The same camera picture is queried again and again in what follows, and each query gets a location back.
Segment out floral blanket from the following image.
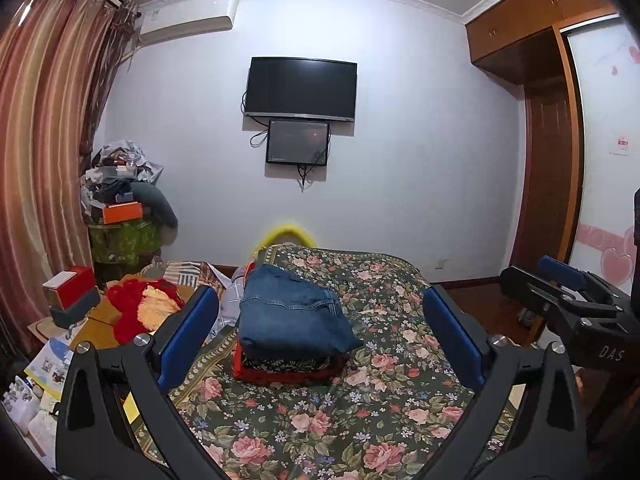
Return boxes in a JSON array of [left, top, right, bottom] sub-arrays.
[[132, 244, 521, 480]]

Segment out black monitor cable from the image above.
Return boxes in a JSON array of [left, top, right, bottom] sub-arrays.
[[297, 150, 323, 194]]

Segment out pile of grey clutter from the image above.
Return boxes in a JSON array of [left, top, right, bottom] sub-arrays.
[[80, 140, 165, 211]]

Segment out small wall monitor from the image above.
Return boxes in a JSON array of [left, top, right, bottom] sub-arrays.
[[265, 119, 332, 167]]

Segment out striped patchwork cloth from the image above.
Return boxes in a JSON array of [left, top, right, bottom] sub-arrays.
[[142, 259, 231, 292]]

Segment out brown wooden door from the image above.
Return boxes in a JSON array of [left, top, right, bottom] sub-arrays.
[[510, 82, 577, 282]]

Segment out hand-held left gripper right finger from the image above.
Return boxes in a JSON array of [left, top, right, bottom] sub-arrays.
[[414, 284, 589, 480]]

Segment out yellow flat object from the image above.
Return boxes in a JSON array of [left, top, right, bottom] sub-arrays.
[[122, 389, 147, 427]]

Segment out pile of papers and booklets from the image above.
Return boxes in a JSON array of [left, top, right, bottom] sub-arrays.
[[0, 337, 76, 453]]

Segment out yellow curved object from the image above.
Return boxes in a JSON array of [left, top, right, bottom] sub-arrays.
[[252, 223, 316, 256]]

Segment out wall television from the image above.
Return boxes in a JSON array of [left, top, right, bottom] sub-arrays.
[[243, 56, 358, 124]]

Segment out white wardrobe door pink hearts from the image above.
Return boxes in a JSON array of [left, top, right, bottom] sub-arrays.
[[560, 17, 640, 301]]

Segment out white air conditioner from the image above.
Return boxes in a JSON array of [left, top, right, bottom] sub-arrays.
[[136, 0, 240, 45]]

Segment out dark patterned garment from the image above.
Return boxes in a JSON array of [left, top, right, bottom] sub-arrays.
[[244, 354, 347, 374]]

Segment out grey box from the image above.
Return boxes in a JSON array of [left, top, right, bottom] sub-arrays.
[[49, 290, 101, 331]]

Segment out blue jeans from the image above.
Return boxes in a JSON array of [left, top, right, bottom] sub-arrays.
[[237, 264, 365, 361]]

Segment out black television cable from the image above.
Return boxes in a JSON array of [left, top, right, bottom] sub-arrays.
[[243, 91, 272, 149]]

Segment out red box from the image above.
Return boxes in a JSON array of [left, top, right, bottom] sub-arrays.
[[42, 265, 96, 310]]

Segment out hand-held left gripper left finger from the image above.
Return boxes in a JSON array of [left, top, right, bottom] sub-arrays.
[[54, 285, 237, 480]]

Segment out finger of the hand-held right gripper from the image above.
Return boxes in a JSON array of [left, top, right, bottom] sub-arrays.
[[537, 255, 623, 307], [500, 266, 576, 321]]

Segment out red plush toy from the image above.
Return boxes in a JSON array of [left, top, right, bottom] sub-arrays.
[[107, 278, 186, 345]]

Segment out striped curtain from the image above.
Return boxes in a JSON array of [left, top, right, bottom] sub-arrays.
[[0, 0, 141, 341]]

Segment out red garment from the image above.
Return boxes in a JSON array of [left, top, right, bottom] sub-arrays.
[[232, 344, 352, 387]]

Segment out white plaid shirt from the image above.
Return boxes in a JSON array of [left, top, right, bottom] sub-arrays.
[[215, 261, 259, 334]]

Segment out orange box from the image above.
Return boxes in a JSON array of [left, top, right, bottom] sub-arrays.
[[102, 201, 144, 225]]

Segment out red paper sticker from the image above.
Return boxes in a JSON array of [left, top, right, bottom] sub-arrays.
[[607, 132, 636, 157]]

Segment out grey-blue cushion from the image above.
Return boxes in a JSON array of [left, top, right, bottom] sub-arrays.
[[131, 181, 179, 227]]

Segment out wooden wardrobe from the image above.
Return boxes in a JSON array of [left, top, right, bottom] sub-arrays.
[[465, 0, 640, 306]]

